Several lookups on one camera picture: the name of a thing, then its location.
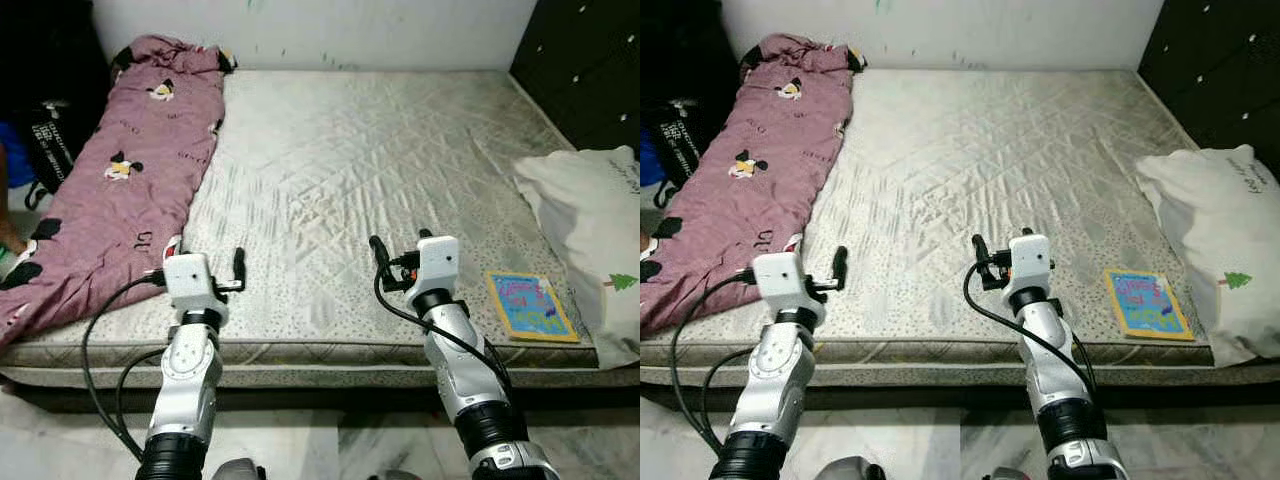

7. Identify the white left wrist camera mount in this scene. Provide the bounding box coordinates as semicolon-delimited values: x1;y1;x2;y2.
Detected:
750;252;826;326
163;253;229;321

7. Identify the white pillow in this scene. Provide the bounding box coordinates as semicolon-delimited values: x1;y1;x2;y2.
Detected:
513;145;641;371
1135;145;1280;368

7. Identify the white quilted mattress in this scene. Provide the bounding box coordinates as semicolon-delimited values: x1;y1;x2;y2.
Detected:
0;68;641;389
640;68;1280;389

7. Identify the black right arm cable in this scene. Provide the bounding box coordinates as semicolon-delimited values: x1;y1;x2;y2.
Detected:
963;265;1101;391
373;280;513;391

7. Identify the blue yellow-edged picture book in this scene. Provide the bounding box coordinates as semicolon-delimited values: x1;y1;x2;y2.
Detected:
1103;267;1196;342
485;270;581;344

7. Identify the grey robot left leg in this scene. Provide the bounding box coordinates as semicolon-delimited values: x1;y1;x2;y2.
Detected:
210;458;266;480
830;455;886;480

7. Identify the short black left arm cable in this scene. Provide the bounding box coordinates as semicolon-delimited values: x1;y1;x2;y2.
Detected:
700;345;756;451
115;345;166;456

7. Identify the dark bed base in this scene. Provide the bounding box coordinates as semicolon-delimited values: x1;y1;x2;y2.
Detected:
640;380;1280;414
0;380;641;414

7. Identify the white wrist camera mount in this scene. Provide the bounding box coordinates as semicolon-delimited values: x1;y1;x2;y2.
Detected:
750;252;826;326
415;235;461;301
1005;233;1056;301
163;253;229;321

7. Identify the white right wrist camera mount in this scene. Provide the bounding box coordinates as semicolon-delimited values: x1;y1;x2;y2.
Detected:
415;235;461;301
1005;233;1056;301

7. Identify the purple cartoon print blanket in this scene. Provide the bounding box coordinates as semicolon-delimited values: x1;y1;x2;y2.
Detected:
640;33;869;339
0;35;238;349

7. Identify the long black left arm cable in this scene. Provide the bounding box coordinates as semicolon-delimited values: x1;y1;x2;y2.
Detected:
82;270;166;461
668;268;756;456

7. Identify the black bag with white print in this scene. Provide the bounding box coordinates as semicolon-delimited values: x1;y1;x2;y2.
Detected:
18;98;76;196
655;98;716;206

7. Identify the black tufted headboard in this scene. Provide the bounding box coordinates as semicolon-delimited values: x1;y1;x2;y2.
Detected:
510;0;641;156
1138;0;1280;181

